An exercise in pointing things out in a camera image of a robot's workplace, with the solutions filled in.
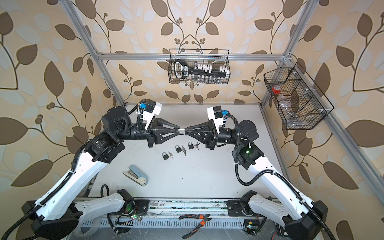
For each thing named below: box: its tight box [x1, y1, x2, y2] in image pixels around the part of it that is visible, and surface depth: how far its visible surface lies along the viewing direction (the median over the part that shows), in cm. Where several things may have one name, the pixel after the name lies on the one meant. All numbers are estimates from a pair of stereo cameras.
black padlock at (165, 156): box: [162, 152, 170, 161], surface depth 95 cm
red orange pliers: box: [178, 213, 212, 239], surface depth 72 cm
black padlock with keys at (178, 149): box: [175, 144, 187, 156], surface depth 98 cm
